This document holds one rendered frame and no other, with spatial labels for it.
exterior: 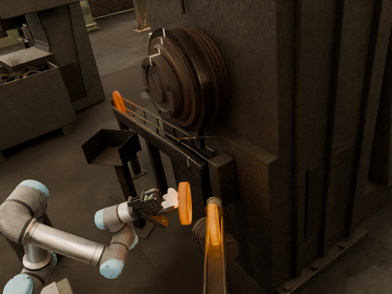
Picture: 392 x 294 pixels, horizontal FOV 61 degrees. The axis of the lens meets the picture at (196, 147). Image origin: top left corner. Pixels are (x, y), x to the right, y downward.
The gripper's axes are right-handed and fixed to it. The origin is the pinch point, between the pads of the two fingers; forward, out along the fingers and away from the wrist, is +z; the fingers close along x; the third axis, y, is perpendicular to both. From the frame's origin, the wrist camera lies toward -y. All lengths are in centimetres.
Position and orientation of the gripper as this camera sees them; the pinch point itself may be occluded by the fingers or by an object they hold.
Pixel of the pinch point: (184, 199)
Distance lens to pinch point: 122.1
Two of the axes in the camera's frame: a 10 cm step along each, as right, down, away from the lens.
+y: -3.9, -7.8, -4.8
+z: 9.2, -3.1, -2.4
